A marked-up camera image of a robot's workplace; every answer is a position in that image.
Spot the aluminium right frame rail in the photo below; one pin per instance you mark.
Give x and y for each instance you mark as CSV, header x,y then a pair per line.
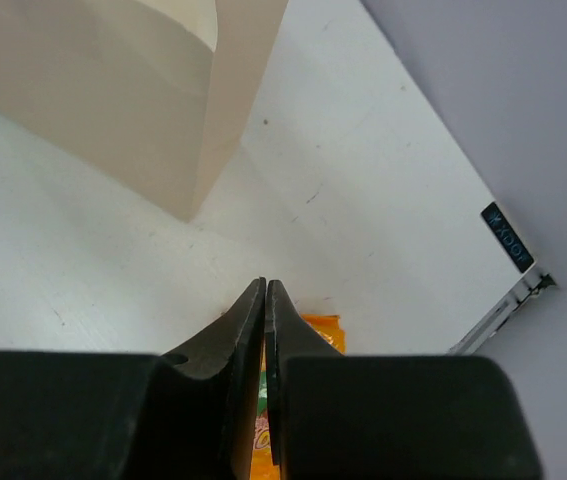
x,y
530,286

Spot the right XDOF label sticker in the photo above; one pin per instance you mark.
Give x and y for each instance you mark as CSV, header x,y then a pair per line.
x,y
507,237

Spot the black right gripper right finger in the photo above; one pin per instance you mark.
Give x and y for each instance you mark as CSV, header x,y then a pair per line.
x,y
337,416

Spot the beige paper bag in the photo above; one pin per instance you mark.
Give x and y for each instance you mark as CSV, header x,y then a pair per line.
x,y
155,94

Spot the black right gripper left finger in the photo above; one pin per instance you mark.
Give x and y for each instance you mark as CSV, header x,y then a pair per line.
x,y
185,414

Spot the orange gummy snack bag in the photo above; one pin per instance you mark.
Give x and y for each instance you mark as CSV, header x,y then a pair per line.
x,y
262,467

